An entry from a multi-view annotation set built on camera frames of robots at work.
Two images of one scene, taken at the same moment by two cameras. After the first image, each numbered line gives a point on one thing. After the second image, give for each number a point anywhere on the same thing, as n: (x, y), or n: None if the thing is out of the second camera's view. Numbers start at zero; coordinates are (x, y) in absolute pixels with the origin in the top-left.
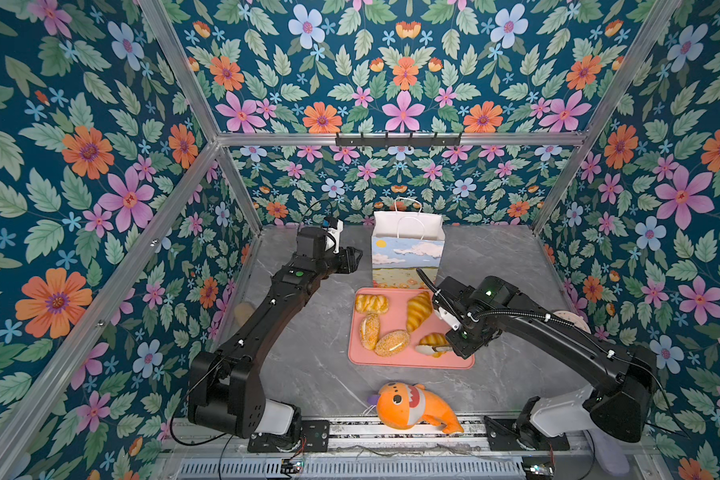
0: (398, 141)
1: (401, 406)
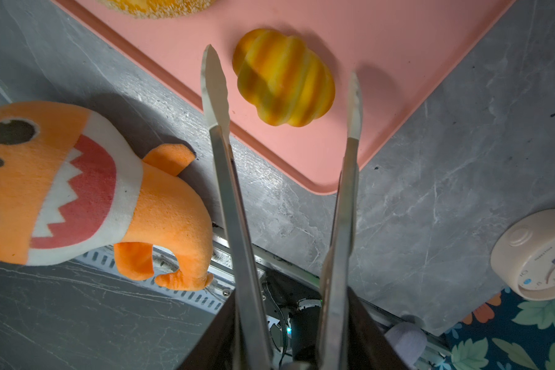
0: None
1: (59, 184)
